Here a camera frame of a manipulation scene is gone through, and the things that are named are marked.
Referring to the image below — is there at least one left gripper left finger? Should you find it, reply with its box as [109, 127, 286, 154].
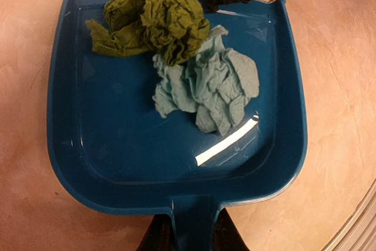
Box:
[136, 214, 173, 251]

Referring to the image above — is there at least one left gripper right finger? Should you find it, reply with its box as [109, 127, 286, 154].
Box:
[216, 209, 250, 251]

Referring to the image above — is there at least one blue dustpan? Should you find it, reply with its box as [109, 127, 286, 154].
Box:
[46, 0, 308, 250]

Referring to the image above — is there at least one light blue paper scrap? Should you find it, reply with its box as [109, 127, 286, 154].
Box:
[152, 25, 260, 136]

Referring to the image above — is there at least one front aluminium rail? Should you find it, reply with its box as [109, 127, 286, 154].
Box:
[323, 180, 375, 251]

